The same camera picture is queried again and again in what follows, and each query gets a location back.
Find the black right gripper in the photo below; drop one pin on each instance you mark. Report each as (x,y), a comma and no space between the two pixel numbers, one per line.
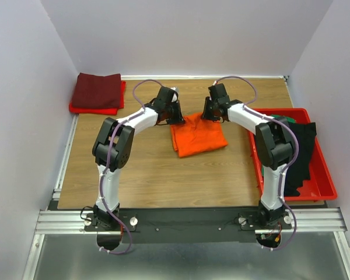
(205,114)

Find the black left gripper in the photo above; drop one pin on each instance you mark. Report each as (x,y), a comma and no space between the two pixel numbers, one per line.
(178,118)

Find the orange t-shirt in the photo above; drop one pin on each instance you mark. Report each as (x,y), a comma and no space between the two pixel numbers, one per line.
(196,136)

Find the maroon t-shirt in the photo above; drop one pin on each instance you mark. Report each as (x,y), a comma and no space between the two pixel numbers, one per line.
(97,92)

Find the red t-shirt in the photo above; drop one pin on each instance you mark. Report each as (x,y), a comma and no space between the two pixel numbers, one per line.
(103,111)

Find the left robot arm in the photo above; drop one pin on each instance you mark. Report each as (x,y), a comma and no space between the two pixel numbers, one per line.
(113,145)

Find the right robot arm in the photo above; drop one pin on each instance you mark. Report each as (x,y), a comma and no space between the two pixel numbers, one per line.
(271,207)

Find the green t-shirt in bin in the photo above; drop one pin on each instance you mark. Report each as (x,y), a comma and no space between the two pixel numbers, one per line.
(288,119)

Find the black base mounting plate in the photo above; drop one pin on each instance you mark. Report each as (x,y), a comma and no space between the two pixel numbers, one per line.
(134,226)

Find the black t-shirt in bin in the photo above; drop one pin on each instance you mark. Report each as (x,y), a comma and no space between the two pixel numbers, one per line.
(303,146)

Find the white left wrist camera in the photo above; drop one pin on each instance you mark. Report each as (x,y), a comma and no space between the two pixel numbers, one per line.
(175,94)

